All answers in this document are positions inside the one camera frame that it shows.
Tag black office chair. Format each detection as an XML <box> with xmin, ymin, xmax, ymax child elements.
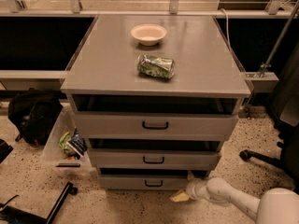
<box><xmin>239</xmin><ymin>47</ymin><xmax>299</xmax><ymax>194</ymax></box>

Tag black stand base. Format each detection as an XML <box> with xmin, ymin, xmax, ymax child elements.
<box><xmin>0</xmin><ymin>182</ymin><xmax>78</xmax><ymax>224</ymax></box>

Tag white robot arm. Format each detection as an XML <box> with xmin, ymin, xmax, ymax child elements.
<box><xmin>170</xmin><ymin>172</ymin><xmax>299</xmax><ymax>224</ymax></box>

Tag white cable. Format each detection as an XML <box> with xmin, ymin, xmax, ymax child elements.
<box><xmin>220</xmin><ymin>7</ymin><xmax>233</xmax><ymax>53</ymax></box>

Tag grey drawer cabinet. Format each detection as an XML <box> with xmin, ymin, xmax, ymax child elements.
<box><xmin>62</xmin><ymin>15</ymin><xmax>250</xmax><ymax>177</ymax></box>

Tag metal pole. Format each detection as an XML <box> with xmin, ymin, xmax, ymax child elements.
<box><xmin>254</xmin><ymin>0</ymin><xmax>299</xmax><ymax>78</ymax></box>

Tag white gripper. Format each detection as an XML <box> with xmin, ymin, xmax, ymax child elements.
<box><xmin>170</xmin><ymin>170</ymin><xmax>208</xmax><ymax>203</ymax></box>

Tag snack packets in bin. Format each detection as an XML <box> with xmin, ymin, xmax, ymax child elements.
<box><xmin>58</xmin><ymin>129</ymin><xmax>87</xmax><ymax>159</ymax></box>

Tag clear plastic bin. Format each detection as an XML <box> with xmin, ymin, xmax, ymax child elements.
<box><xmin>40</xmin><ymin>106</ymin><xmax>93</xmax><ymax>175</ymax></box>

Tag grey drawer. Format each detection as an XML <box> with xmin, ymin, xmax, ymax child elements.
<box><xmin>88</xmin><ymin>149</ymin><xmax>221</xmax><ymax>171</ymax></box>
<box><xmin>99</xmin><ymin>175</ymin><xmax>188</xmax><ymax>190</ymax></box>
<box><xmin>74</xmin><ymin>113</ymin><xmax>238</xmax><ymax>141</ymax></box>

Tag green chip bag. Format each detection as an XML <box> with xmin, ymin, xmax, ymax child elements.
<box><xmin>136</xmin><ymin>54</ymin><xmax>175</xmax><ymax>79</ymax></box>

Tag black backpack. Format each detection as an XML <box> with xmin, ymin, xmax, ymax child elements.
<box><xmin>8</xmin><ymin>90</ymin><xmax>63</xmax><ymax>146</ymax></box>

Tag white bowl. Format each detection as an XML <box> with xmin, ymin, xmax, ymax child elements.
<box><xmin>131</xmin><ymin>24</ymin><xmax>167</xmax><ymax>46</ymax></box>

